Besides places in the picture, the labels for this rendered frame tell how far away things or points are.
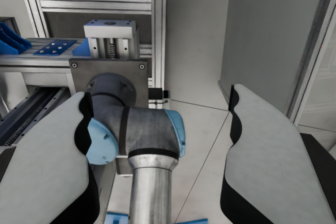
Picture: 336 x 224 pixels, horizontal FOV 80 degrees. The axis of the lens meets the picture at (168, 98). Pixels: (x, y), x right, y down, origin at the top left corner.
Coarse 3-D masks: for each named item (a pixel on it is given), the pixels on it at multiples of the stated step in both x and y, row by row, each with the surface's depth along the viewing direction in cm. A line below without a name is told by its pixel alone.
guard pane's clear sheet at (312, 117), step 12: (324, 36) 59; (324, 48) 59; (324, 60) 59; (312, 72) 64; (324, 72) 59; (312, 84) 64; (324, 84) 59; (312, 96) 65; (324, 96) 60; (300, 108) 71; (312, 108) 65; (324, 108) 60; (300, 120) 71; (312, 120) 65; (324, 120) 60; (312, 132) 65; (324, 132) 60; (324, 144) 61
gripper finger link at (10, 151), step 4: (8, 148) 7; (12, 148) 7; (4, 152) 7; (8, 152) 7; (12, 152) 7; (0, 156) 7; (4, 156) 7; (8, 156) 7; (0, 160) 7; (4, 160) 7; (8, 160) 7; (0, 164) 7; (4, 164) 7; (0, 168) 7; (4, 168) 7; (0, 172) 6; (4, 172) 7; (0, 176) 6; (0, 180) 6
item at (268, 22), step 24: (240, 0) 118; (264, 0) 90; (288, 0) 73; (312, 0) 61; (240, 24) 119; (264, 24) 91; (288, 24) 73; (240, 48) 121; (264, 48) 92; (288, 48) 74; (240, 72) 123; (264, 72) 93; (288, 72) 75; (264, 96) 94; (288, 96) 75
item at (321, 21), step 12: (324, 0) 56; (324, 12) 56; (312, 24) 61; (324, 24) 57; (312, 36) 61; (312, 48) 61; (312, 60) 63; (300, 72) 67; (300, 84) 68; (300, 96) 70; (288, 108) 75
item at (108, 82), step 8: (96, 80) 56; (104, 80) 56; (112, 80) 56; (120, 80) 58; (128, 80) 60; (88, 88) 58; (96, 88) 54; (104, 88) 54; (112, 88) 54; (120, 88) 56; (128, 88) 59; (112, 96) 52; (120, 96) 54; (128, 96) 57; (128, 104) 57
